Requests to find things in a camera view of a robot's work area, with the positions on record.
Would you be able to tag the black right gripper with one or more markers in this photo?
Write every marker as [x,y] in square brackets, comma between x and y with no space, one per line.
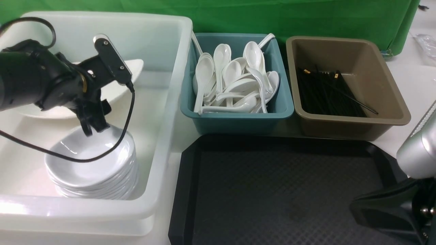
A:
[403,211]

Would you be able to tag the brown plastic bin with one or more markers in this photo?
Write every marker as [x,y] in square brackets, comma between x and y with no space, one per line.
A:
[367,75]

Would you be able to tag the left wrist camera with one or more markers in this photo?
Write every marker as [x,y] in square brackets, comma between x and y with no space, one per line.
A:
[111,59]

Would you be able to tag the green cloth backdrop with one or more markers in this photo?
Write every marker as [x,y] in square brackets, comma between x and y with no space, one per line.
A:
[383,22]

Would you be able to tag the white soup spoon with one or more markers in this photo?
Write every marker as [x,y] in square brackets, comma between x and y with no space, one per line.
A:
[203,72]
[255,60]
[221,57]
[259,85]

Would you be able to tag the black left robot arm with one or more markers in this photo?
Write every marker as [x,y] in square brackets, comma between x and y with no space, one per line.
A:
[31,74]

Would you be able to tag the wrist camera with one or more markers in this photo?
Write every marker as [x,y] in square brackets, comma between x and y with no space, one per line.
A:
[111,59]
[417,155]

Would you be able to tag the black chopstick gold band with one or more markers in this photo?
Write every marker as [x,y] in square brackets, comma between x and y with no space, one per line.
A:
[348,93]

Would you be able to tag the clear plastic bag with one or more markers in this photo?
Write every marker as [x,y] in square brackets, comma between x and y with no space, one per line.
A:
[428,45]

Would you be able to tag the large white plastic tub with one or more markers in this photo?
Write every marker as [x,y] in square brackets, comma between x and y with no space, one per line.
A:
[29,201]

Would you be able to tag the black serving tray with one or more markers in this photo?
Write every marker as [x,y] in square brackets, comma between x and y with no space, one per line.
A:
[253,190]

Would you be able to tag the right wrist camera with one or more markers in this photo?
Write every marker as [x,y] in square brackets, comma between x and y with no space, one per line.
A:
[417,155]

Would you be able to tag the stack of white bowls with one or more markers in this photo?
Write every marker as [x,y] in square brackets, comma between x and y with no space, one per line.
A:
[112,177]

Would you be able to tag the large white square plate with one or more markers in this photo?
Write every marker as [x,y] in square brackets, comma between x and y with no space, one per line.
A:
[111,92]

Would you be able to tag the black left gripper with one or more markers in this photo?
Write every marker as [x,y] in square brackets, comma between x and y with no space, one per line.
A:
[76,87]

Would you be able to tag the pile of black chopsticks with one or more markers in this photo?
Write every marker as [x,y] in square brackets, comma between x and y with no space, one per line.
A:
[317,96]

